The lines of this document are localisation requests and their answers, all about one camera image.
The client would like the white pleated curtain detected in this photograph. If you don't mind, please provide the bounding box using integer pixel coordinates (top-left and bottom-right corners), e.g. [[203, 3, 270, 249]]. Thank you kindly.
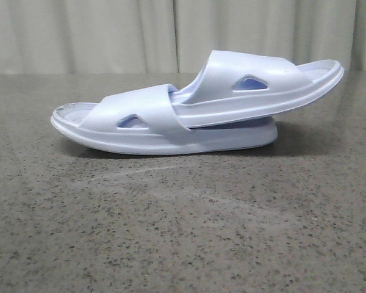
[[0, 1, 366, 74]]

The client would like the light blue slipper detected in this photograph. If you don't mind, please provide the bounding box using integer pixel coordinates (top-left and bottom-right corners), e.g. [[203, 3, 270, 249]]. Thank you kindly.
[[170, 50, 344, 128], [51, 84, 278, 155]]

